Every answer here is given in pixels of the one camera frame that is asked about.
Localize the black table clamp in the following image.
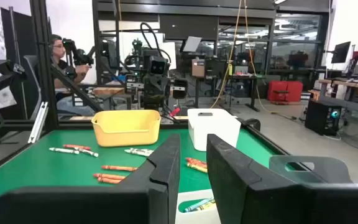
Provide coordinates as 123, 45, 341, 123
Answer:
244, 118, 262, 131

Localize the dark grey plastic bin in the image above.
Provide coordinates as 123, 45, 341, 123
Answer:
268, 154, 354, 184

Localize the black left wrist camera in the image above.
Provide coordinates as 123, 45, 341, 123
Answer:
149, 55, 170, 75

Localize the white plastic bin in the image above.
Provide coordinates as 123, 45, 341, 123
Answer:
187, 108, 242, 152

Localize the wooden workbench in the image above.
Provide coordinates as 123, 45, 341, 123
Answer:
317, 77, 358, 103

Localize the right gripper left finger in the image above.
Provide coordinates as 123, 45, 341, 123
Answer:
0, 133, 181, 224

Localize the yellow hanging rope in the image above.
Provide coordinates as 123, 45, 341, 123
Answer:
243, 0, 272, 113
209, 0, 244, 110

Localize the yellow plastic bin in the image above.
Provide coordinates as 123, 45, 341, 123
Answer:
91, 109, 162, 147

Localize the cardboard box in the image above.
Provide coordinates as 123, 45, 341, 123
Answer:
191, 58, 206, 78

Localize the black desk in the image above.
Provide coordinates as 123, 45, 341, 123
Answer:
227, 73, 267, 113

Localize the red cabinet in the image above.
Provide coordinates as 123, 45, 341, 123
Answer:
267, 80, 304, 103

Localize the black computer tower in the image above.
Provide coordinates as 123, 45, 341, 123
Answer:
305, 98, 343, 137

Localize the person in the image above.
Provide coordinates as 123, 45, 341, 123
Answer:
48, 34, 96, 116

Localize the pale grey plastic bin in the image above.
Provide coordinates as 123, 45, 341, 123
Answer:
175, 189, 222, 224

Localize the silver aluminium bar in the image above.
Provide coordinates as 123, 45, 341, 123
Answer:
27, 101, 48, 144

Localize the black monitor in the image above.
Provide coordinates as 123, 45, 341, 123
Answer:
331, 41, 352, 65

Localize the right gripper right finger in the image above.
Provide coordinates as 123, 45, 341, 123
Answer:
206, 133, 358, 224

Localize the green table mat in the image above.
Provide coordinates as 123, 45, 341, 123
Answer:
0, 126, 287, 224

